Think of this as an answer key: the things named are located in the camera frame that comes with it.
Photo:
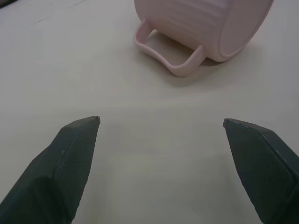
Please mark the pink ribbed plastic cup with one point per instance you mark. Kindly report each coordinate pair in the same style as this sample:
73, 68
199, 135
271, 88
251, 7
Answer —
198, 25

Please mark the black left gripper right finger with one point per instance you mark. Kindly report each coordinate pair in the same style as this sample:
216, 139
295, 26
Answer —
264, 172

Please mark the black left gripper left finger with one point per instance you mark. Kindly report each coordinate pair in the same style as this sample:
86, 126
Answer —
56, 172

